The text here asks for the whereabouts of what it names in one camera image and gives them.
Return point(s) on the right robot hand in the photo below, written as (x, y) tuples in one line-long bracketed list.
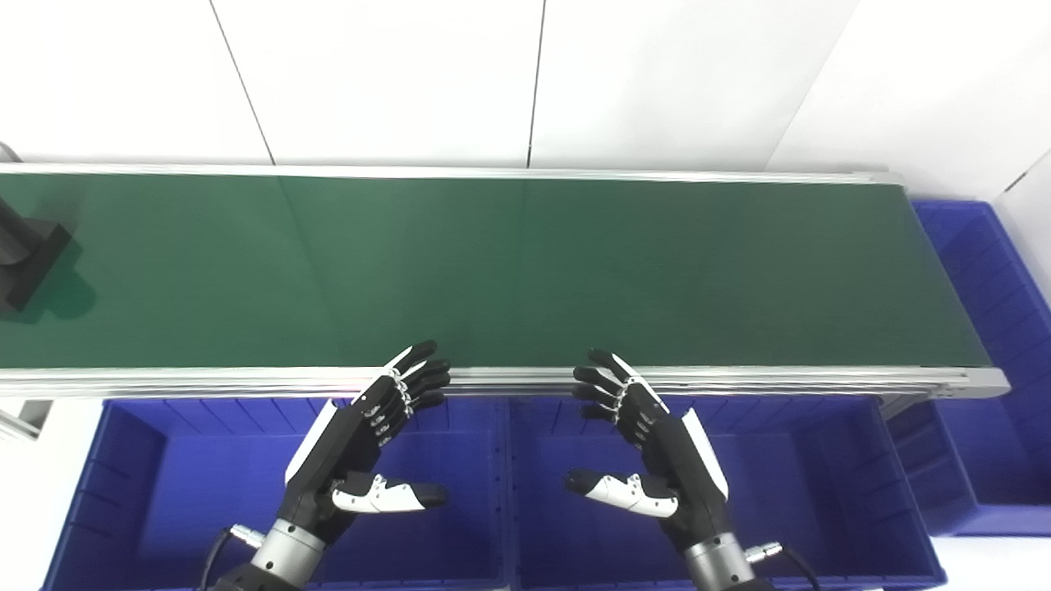
[(681, 468)]

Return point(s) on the blue plastic bin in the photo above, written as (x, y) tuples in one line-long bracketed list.
[(805, 501), (205, 509), (993, 394)]

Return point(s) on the aluminium conveyor leg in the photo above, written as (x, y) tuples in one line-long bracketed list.
[(20, 419)]

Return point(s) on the black cylinder block part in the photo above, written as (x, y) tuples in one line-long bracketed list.
[(29, 258)]

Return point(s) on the green conveyor belt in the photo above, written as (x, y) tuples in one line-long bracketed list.
[(525, 271), (739, 380)]

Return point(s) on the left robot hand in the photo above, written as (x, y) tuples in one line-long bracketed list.
[(345, 451)]

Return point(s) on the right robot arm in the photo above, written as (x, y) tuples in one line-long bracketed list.
[(718, 566)]

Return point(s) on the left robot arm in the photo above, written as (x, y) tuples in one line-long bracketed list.
[(283, 558)]

